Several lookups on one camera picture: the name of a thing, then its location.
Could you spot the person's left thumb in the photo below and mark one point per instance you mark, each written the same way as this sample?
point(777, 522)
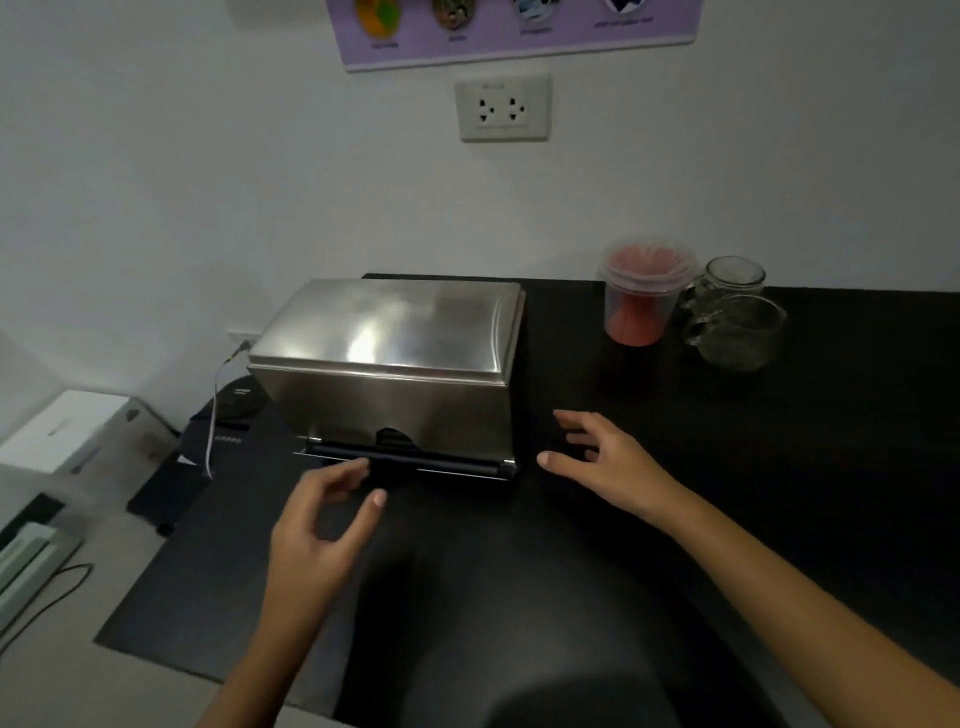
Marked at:
point(366, 514)

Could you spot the person's left hand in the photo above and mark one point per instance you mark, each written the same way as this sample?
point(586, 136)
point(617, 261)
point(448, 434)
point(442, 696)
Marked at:
point(304, 540)

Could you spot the low white wall socket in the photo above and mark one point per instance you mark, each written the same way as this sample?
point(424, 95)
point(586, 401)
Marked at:
point(241, 339)

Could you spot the white wall power outlet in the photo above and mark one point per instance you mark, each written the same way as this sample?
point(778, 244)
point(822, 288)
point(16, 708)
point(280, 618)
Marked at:
point(502, 107)

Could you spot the pale green flat device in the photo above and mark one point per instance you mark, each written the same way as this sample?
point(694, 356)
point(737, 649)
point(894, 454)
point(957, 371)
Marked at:
point(26, 566)

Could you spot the white cardboard box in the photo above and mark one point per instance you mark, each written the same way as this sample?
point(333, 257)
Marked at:
point(60, 431)

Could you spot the black flat device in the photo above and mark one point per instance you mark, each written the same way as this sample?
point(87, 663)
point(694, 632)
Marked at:
point(169, 480)

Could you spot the bundle of red straws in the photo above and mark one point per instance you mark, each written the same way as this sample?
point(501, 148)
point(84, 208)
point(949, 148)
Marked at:
point(634, 319)

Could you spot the clear glass jar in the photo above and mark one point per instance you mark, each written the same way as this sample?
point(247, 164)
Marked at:
point(731, 276)

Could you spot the person's right hand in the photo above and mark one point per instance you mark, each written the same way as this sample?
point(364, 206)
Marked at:
point(622, 472)

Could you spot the clear glass measuring pitcher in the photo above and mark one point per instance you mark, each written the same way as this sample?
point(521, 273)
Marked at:
point(739, 334)

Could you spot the clear plastic cup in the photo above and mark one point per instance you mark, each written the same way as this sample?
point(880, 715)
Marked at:
point(637, 300)

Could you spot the stainless steel dispenser box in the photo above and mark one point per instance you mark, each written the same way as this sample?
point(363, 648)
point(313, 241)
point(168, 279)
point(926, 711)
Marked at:
point(390, 352)

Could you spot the person's right forearm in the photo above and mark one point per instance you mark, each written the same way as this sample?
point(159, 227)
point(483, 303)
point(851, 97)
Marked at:
point(795, 600)

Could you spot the person's left forearm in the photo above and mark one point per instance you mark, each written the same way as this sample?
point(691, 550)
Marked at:
point(266, 667)

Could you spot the purple wall poster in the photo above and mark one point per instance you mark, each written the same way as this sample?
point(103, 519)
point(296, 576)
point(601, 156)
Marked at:
point(525, 30)

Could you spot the person's right thumb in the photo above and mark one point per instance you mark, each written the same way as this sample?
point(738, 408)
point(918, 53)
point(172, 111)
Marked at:
point(566, 466)

